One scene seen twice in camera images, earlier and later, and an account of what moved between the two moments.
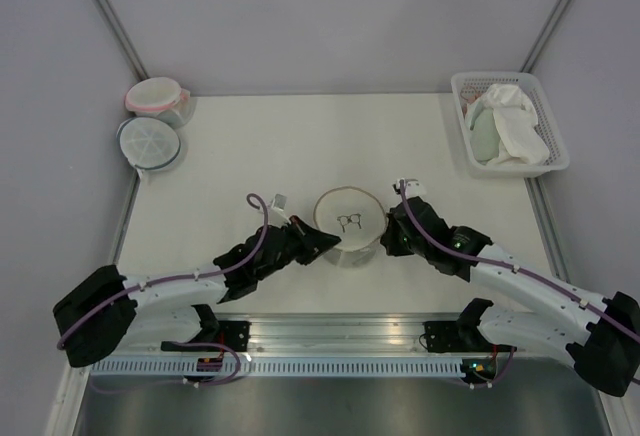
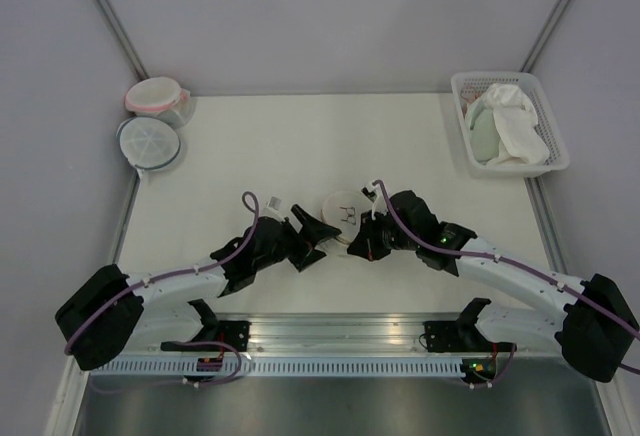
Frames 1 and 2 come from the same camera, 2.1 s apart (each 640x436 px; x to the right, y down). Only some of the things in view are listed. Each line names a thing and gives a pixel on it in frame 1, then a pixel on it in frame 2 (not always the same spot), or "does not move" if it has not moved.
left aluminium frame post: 107,10 does not move
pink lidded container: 162,98 does not move
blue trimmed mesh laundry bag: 147,144 does not move
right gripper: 389,238 → 365,244
